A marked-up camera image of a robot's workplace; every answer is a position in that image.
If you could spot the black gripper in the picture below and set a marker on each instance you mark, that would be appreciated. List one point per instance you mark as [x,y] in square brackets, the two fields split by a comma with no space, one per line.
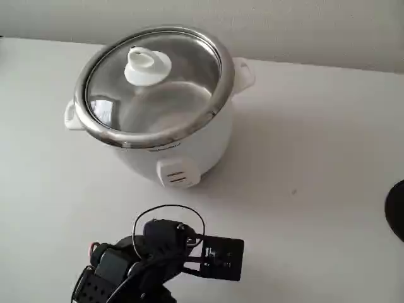
[172,233]

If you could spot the glass lid with steel rim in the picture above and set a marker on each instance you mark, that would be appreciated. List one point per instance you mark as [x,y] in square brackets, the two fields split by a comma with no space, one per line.
[147,67]

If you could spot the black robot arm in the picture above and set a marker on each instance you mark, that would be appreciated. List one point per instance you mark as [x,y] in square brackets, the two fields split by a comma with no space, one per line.
[110,265]

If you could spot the white rice cooker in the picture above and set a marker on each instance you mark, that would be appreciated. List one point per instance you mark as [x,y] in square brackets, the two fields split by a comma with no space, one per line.
[202,151]

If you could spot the black round object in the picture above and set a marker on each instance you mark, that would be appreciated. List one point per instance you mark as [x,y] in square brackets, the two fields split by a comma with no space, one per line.
[396,211]

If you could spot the black wrist camera board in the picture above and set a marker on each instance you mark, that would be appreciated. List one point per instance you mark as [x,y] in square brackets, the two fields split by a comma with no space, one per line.
[225,259]

